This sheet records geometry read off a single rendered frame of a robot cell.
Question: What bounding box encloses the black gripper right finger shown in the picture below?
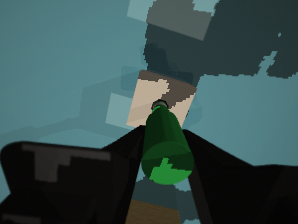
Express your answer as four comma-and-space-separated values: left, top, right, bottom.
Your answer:
182, 129, 298, 224

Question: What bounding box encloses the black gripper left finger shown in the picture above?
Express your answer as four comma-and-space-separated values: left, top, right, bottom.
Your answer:
0, 125, 146, 224

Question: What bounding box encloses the dark green cylinder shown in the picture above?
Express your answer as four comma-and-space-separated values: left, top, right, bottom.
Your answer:
141, 109, 195, 185

